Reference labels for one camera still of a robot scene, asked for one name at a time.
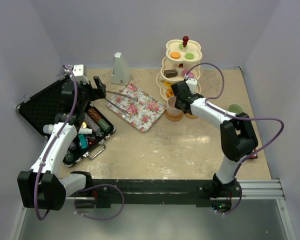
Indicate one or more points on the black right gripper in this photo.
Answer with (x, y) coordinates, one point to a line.
(176, 105)

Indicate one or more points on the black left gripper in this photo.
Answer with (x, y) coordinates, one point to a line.
(97, 93)

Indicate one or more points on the pink cup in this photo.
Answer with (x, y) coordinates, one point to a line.
(171, 109)

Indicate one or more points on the woven coaster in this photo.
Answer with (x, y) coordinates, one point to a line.
(174, 118)
(190, 116)

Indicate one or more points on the yellow glazed donut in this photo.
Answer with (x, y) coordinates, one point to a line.
(167, 84)

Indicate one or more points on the metal tongs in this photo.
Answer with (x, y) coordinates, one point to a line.
(121, 101)

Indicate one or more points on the pink cake slice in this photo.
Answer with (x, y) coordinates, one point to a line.
(185, 73)

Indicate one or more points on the chocolate striped cake bar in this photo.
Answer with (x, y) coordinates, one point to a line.
(170, 73)

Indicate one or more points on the cream cake slice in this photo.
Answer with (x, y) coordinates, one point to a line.
(179, 69)

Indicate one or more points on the orange macaron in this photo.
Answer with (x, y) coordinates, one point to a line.
(175, 55)

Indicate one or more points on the green cup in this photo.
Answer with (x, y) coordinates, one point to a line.
(235, 108)

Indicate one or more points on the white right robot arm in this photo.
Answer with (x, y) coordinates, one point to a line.
(237, 135)

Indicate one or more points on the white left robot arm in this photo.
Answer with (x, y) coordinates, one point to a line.
(39, 187)

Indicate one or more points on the orange poker chip stack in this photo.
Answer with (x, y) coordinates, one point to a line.
(94, 115)

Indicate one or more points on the grey metronome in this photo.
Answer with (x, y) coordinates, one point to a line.
(120, 74)

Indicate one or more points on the green poker chip stack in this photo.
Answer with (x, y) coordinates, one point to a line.
(104, 125)

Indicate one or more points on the cream three-tier dessert stand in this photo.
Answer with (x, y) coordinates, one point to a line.
(168, 63)

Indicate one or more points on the white small bottle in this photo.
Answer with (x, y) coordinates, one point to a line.
(85, 131)

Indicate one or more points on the floral serving tray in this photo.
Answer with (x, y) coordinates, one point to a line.
(144, 113)

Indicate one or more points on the black open case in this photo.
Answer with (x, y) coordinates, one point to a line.
(42, 108)

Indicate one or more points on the red black toy car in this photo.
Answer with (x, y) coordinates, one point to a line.
(253, 157)

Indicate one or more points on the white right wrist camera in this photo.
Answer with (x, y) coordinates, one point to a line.
(192, 84)

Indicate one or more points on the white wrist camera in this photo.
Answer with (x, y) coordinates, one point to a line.
(192, 84)
(79, 74)

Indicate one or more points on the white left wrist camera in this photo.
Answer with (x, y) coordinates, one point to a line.
(79, 74)

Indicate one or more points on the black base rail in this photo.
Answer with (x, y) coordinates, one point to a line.
(199, 192)

